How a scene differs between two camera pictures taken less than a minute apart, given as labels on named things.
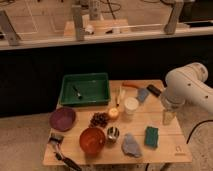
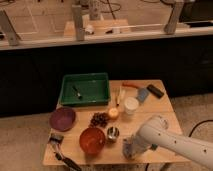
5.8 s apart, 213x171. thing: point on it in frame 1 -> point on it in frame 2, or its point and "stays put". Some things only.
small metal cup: x=112 y=133 stays put
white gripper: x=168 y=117 -> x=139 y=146
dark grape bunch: x=99 y=119 stays put
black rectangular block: x=153 y=90 stays put
